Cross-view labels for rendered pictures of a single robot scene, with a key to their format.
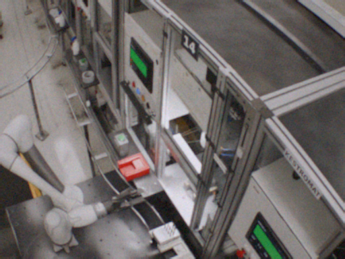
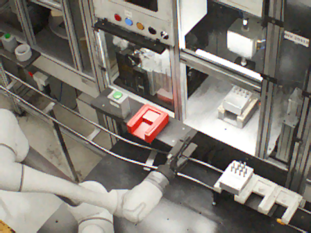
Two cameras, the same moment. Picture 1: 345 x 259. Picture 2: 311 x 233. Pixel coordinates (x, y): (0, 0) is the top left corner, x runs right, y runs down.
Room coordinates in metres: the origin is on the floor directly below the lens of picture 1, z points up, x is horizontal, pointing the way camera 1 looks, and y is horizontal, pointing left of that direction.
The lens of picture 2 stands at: (-0.04, 0.62, 2.70)
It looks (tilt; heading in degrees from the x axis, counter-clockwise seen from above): 46 degrees down; 337
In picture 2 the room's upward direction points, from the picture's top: 2 degrees counter-clockwise
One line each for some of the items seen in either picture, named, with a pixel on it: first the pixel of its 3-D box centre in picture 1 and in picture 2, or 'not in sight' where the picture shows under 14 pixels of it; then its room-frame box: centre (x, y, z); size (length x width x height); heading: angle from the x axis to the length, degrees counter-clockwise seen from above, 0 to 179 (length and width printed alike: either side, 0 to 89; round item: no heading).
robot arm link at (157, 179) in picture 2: (99, 210); (157, 183); (0.96, 0.34, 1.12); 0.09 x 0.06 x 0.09; 32
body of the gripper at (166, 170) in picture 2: (112, 206); (168, 170); (1.00, 0.28, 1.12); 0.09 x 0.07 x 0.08; 122
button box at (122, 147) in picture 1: (122, 144); (120, 102); (1.54, 0.29, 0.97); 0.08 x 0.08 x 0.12; 32
